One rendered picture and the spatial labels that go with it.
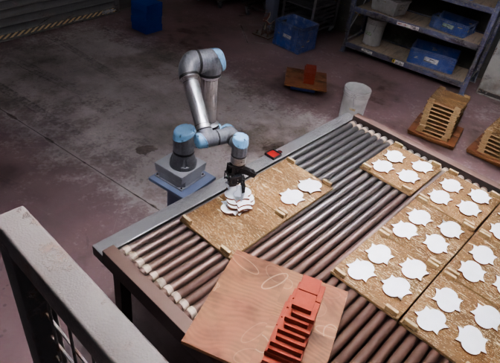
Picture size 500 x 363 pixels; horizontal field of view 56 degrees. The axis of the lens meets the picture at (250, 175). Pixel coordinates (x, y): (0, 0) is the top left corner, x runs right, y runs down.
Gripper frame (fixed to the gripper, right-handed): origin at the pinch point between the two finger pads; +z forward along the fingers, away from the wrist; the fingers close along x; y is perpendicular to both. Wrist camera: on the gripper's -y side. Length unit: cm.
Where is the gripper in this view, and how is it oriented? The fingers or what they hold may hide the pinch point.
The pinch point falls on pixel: (237, 193)
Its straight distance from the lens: 241.6
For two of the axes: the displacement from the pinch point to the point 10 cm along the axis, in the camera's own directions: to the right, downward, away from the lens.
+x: 4.3, 5.9, -6.9
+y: -9.0, 1.8, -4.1
